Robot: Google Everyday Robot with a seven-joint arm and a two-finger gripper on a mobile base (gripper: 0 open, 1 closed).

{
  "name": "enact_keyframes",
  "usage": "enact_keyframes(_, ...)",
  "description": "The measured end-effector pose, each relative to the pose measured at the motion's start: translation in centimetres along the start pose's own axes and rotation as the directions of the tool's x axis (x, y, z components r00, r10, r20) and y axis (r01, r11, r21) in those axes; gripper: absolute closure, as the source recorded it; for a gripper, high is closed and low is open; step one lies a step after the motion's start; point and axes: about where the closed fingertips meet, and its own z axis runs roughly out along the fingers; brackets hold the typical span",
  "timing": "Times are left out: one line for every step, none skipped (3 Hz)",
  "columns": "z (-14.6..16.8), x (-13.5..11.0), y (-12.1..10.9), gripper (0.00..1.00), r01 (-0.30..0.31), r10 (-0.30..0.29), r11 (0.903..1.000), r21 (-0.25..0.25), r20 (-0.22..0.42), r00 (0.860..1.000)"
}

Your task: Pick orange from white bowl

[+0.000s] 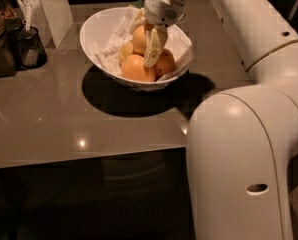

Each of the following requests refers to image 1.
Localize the white board panel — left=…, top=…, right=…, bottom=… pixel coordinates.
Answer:
left=27, top=0, right=73, bottom=48

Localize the white paper liner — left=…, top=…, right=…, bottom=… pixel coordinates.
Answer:
left=93, top=6, right=193, bottom=92

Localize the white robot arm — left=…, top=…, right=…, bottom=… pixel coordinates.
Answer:
left=144, top=0, right=298, bottom=240

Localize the white ceramic bowl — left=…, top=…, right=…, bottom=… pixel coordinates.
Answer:
left=79, top=6, right=193, bottom=88

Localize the hidden yellow back fruit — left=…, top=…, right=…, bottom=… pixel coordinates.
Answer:
left=118, top=41, right=134, bottom=64

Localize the black mesh container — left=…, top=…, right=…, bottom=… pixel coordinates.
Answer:
left=7, top=27, right=47, bottom=70

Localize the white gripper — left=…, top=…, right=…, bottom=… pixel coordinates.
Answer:
left=129, top=0, right=184, bottom=67

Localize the orange fruit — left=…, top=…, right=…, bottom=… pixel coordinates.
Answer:
left=132, top=24, right=153, bottom=55
left=154, top=49, right=175, bottom=78
left=121, top=54, right=156, bottom=82

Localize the green yellow sponge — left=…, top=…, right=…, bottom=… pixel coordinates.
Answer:
left=129, top=0, right=144, bottom=9

